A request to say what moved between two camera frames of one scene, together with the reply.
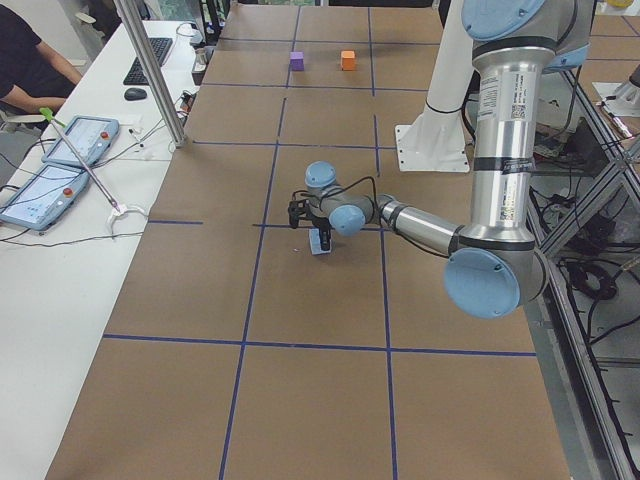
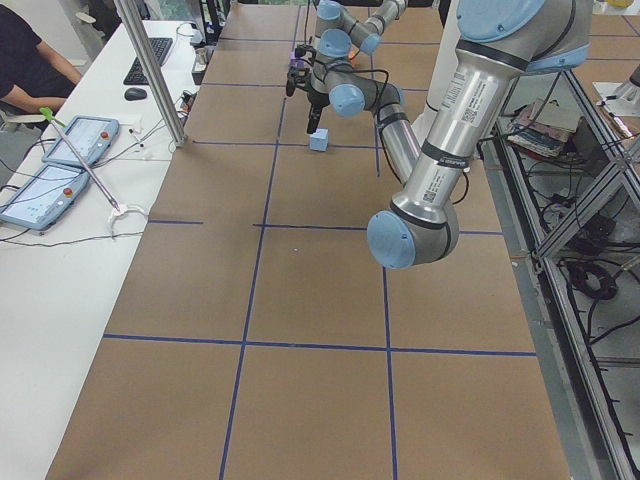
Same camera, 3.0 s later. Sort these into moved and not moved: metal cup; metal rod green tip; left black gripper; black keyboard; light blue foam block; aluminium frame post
Moved: light blue foam block; left black gripper
Not moved: aluminium frame post; metal rod green tip; metal cup; black keyboard
